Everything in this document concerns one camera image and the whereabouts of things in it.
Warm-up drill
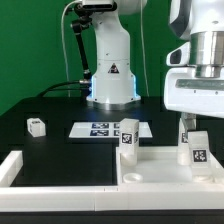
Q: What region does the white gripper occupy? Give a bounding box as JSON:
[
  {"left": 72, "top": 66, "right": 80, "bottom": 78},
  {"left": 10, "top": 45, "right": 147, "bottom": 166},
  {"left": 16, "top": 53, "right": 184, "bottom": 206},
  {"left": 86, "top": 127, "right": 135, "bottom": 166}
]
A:
[{"left": 164, "top": 43, "right": 224, "bottom": 132}]

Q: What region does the white square tabletop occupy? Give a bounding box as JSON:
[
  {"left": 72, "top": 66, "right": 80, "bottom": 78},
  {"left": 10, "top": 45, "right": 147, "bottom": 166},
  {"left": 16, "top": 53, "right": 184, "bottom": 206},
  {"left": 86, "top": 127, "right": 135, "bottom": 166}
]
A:
[{"left": 116, "top": 146, "right": 224, "bottom": 184}]

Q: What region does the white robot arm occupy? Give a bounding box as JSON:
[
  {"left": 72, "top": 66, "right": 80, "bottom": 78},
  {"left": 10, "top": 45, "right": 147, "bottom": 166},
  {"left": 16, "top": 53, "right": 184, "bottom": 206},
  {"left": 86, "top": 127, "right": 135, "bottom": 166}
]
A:
[{"left": 73, "top": 0, "right": 224, "bottom": 118}]

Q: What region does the white U-shaped obstacle fence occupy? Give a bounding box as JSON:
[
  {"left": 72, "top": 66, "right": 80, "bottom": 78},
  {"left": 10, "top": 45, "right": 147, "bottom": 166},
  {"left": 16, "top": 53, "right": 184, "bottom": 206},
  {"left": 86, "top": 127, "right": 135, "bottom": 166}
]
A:
[{"left": 0, "top": 151, "right": 224, "bottom": 212}]

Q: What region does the white marker base plate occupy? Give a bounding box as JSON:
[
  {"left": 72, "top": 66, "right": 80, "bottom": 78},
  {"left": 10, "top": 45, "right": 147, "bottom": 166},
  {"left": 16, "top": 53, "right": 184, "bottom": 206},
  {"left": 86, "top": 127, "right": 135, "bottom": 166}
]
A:
[{"left": 68, "top": 121, "right": 154, "bottom": 140}]

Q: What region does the white cable left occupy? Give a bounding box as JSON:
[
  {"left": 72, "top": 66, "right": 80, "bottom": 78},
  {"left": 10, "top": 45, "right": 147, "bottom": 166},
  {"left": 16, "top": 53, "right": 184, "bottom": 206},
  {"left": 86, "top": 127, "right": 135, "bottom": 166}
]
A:
[{"left": 60, "top": 1, "right": 78, "bottom": 98}]

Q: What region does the white cable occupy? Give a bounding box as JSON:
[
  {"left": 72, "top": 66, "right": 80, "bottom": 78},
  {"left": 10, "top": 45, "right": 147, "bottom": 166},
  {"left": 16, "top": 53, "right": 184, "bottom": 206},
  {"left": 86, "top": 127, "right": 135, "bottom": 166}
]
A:
[
  {"left": 139, "top": 0, "right": 150, "bottom": 98},
  {"left": 60, "top": 1, "right": 78, "bottom": 98}
]

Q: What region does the white cable right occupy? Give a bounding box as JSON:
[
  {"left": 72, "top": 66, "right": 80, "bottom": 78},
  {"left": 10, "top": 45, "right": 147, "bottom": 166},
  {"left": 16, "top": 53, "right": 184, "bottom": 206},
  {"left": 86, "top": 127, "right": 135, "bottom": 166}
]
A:
[{"left": 139, "top": 0, "right": 150, "bottom": 98}]

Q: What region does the black cable at base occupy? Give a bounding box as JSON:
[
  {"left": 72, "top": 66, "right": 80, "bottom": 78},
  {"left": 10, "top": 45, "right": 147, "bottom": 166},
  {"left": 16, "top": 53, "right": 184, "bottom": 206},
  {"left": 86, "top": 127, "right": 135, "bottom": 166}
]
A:
[{"left": 37, "top": 79, "right": 93, "bottom": 98}]

